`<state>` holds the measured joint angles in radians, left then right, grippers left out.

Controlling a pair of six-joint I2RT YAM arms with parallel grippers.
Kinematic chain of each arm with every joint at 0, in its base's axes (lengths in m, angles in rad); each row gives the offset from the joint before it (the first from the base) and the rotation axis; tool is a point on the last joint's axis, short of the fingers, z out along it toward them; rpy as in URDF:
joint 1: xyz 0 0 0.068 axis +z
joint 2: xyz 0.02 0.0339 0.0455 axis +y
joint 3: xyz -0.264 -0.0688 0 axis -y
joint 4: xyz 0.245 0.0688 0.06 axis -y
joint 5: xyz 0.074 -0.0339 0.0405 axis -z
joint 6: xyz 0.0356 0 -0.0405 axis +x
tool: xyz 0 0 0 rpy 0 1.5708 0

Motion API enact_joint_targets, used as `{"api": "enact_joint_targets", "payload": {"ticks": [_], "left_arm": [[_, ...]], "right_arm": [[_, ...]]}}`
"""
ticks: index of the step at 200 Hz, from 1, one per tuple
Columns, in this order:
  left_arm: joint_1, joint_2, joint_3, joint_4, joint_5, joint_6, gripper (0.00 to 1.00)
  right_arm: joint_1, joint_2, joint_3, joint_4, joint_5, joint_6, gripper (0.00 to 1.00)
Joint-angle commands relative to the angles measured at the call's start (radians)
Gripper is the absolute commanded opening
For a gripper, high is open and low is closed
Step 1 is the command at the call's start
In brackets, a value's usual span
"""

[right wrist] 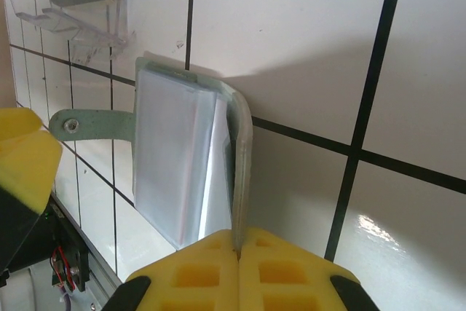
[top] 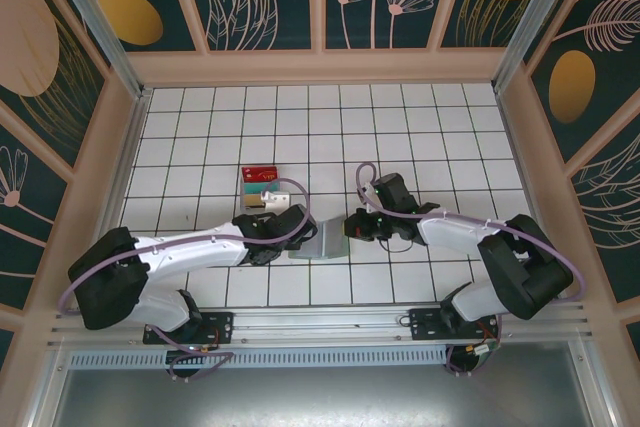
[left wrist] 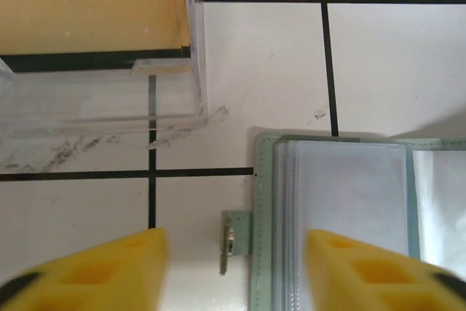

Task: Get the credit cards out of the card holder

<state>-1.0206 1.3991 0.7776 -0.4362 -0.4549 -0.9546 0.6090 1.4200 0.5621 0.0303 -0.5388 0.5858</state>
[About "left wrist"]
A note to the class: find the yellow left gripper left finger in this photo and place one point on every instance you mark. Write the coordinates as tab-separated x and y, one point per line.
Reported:
54	296

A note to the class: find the gold card with black stripe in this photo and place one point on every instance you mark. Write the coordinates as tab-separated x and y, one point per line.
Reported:
91	12

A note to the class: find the clear acrylic card box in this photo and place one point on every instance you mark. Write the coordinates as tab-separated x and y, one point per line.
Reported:
91	107

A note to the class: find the green card holder album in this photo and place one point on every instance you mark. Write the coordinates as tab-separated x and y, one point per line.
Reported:
349	187

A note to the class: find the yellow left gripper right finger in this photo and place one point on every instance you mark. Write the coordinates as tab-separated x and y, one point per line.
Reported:
346	289

